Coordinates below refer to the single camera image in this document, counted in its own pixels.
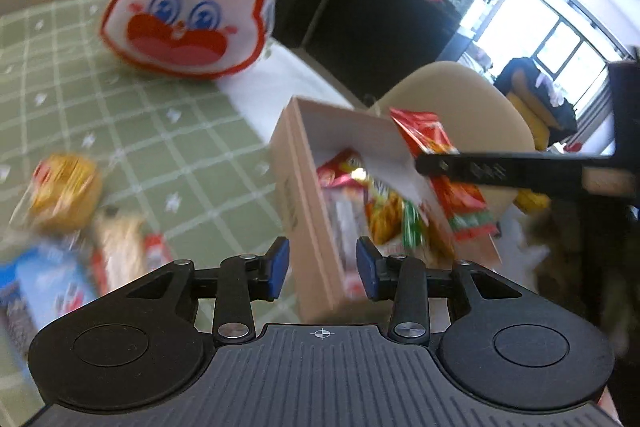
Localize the yellow black bag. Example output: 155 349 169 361
494 56 582 148

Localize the green snack packet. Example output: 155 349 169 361
400 201 427 254

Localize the orange snack packet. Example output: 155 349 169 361
364 187 407 247

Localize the red yellow snack packet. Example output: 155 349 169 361
317 149 372 194

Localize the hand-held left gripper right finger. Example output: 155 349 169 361
356 238 521 346

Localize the dark sideboard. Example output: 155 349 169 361
305 0 463 104

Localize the golden bun packet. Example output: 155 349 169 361
10 153 104 234

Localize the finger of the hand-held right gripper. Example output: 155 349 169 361
415 150 616 196

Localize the pale table cover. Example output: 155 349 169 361
220 41 373 148

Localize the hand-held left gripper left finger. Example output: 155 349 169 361
122 237 292 344

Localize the green checked tablecloth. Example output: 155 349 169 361
0 0 303 408

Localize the beige cracker packet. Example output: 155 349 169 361
91 211 169 294

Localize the blue white snack packet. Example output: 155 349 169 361
0 246 99 360

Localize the pink cardboard box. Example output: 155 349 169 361
269 96 503 324

